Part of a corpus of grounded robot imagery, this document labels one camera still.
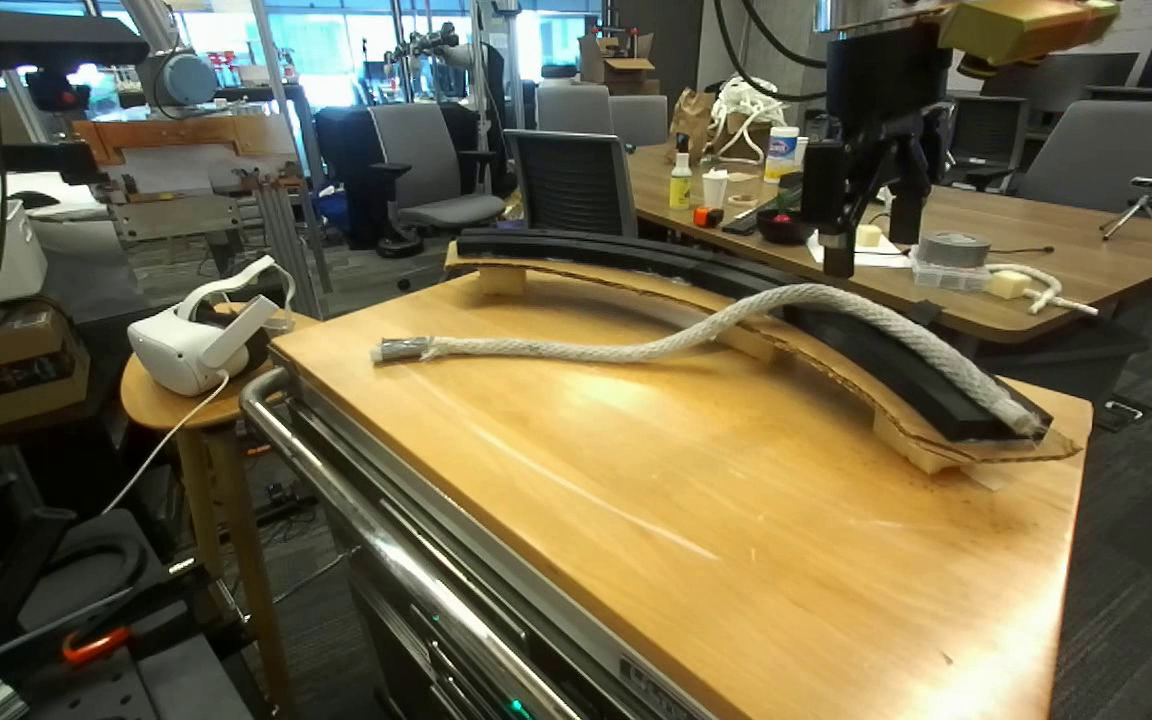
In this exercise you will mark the brown cardboard box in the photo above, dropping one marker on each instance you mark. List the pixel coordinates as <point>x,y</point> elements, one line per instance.
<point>3,375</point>

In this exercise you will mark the yellowish wrist camera box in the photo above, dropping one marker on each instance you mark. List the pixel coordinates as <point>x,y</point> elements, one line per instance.
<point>1020,26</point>

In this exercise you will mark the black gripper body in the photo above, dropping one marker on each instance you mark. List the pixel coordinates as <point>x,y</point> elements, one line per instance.
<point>885,82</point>

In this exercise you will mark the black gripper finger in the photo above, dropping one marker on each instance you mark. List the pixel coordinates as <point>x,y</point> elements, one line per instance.
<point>911,183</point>
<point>835,200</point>

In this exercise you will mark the grey metal cart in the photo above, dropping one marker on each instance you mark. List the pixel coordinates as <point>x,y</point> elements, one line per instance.
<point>469,643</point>

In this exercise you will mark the black bowl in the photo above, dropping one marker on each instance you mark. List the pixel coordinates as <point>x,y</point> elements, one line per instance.
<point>777,226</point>

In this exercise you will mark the round wooden stool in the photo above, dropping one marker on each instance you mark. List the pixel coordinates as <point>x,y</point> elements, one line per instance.
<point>159,405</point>

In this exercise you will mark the small white cup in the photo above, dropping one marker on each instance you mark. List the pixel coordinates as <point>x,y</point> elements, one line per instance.
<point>716,190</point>

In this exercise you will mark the black curved board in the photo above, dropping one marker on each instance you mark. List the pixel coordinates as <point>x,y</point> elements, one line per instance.
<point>931,387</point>

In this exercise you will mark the grey tape roll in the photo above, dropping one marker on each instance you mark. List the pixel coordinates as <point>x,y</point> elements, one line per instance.
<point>958,254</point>

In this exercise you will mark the small white round lump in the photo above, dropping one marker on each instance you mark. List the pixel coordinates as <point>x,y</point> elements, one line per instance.
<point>870,237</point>

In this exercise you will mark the black office chair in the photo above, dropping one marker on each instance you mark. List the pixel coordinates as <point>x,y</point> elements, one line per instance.
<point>348,167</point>

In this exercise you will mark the small silver tripod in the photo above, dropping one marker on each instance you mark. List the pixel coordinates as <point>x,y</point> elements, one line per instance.
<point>1140,204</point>

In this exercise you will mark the grey office chair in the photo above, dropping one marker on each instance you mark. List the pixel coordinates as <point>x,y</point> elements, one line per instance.
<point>571,105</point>
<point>637,122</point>
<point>1119,145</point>
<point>428,162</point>

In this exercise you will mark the wooden shelf board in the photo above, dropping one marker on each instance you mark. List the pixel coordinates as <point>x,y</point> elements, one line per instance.
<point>181,142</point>

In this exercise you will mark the black camera bar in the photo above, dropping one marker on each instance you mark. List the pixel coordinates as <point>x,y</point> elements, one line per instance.
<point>38,37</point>

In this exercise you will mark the wooden office desk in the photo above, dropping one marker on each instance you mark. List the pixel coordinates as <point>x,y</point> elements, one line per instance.
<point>1139,265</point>

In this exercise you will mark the dark chair back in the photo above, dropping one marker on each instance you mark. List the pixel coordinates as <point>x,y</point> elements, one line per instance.
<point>986,135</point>

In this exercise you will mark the small orange object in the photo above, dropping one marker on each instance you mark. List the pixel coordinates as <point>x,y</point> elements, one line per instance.
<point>706,216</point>

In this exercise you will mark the white VR headset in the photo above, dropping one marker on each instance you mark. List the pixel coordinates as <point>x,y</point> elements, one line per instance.
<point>188,353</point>

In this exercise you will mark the long black bar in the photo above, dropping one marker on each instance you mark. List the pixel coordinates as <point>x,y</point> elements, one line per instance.
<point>743,221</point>

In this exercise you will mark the white paper sheet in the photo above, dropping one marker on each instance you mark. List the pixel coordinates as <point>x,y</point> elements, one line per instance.
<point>897,259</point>

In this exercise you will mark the brown paper bag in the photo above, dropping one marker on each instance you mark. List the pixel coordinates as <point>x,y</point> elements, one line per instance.
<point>695,125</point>

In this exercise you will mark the white bottle blue label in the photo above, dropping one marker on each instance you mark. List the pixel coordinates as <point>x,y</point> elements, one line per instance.
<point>780,153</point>

